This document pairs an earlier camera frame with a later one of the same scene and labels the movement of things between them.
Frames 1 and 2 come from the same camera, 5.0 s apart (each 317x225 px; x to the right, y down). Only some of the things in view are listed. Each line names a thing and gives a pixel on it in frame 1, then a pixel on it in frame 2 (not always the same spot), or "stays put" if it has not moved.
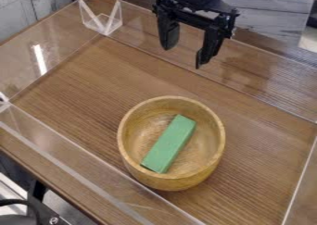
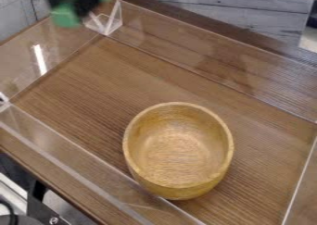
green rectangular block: x=168 y=143 → x=66 y=14
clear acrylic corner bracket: x=102 y=22 stays put
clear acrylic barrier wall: x=212 y=143 stays put
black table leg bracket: x=40 y=215 stays put
